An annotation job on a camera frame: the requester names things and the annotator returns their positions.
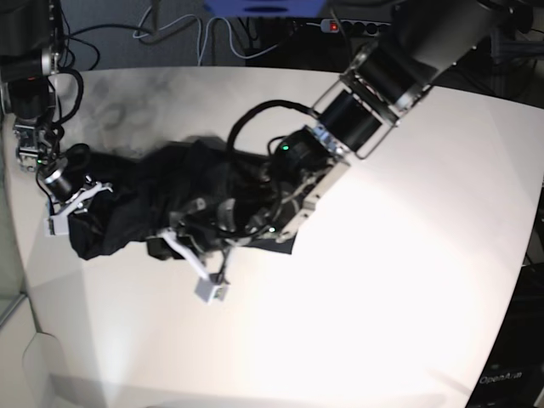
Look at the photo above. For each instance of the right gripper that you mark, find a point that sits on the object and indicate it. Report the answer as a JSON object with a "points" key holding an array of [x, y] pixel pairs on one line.
{"points": [[58, 224]]}

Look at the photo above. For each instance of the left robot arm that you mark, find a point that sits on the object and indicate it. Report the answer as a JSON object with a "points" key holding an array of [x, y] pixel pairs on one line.
{"points": [[382, 83]]}

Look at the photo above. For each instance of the blue plastic bin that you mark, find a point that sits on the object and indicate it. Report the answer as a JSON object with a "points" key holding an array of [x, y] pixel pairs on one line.
{"points": [[265, 8]]}

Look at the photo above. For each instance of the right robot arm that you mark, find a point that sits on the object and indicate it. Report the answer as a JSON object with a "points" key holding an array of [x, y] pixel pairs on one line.
{"points": [[43, 95]]}

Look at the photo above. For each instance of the grey power strip red switch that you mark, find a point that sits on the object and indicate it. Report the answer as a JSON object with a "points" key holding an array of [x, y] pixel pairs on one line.
{"points": [[355, 28]]}

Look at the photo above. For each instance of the glass side panel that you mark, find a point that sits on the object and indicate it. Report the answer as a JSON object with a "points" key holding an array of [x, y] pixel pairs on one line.
{"points": [[12, 271]]}

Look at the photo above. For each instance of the dark long-sleeve T-shirt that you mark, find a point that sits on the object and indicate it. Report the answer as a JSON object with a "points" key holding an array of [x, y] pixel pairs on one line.
{"points": [[153, 193]]}

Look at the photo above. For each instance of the black OpenArm control box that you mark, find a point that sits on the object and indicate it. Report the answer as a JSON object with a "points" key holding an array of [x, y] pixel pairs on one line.
{"points": [[513, 374]]}

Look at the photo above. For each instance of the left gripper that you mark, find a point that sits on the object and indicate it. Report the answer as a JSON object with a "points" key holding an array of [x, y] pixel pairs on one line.
{"points": [[196, 231]]}

